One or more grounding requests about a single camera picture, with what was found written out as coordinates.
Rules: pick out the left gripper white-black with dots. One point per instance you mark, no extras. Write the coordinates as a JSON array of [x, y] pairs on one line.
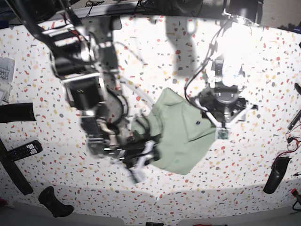
[[224, 111]]

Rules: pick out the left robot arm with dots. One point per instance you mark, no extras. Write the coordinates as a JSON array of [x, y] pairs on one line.
[[223, 65]]

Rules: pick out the black cylinder tube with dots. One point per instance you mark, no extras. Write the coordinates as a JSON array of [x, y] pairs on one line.
[[16, 112]]

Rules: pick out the clear plastic parts box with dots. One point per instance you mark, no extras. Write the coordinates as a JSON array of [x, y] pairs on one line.
[[7, 66]]

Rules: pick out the black curved shell part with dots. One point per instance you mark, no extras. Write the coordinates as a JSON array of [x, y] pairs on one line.
[[278, 171]]

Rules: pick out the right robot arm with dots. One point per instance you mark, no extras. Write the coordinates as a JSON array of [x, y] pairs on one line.
[[75, 60]]

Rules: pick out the long black bar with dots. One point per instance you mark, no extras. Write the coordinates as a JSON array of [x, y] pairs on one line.
[[14, 172]]

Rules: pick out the black pen tool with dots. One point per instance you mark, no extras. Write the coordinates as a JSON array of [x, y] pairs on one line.
[[294, 121]]

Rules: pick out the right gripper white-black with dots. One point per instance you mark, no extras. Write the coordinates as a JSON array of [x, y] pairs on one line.
[[135, 156]]

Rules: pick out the black curved handle piece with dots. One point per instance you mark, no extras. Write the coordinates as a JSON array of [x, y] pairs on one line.
[[58, 209]]

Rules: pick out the black remote control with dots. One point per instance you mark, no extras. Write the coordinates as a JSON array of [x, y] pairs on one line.
[[24, 151]]

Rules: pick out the green T-shirt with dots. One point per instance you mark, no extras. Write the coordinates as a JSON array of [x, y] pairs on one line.
[[184, 137]]

